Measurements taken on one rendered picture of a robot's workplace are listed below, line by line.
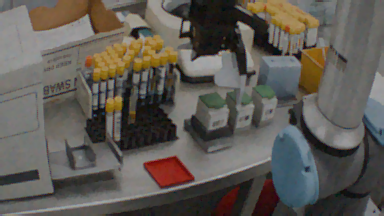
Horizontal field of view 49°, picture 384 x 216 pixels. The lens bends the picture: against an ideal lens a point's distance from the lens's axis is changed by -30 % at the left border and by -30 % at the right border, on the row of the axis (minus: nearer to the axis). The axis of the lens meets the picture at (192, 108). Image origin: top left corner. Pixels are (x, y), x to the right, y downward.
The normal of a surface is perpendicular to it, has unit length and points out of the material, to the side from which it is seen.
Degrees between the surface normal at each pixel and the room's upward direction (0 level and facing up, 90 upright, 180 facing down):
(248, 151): 0
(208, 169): 0
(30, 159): 90
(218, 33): 90
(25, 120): 90
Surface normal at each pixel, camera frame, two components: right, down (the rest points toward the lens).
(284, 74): 0.37, 0.57
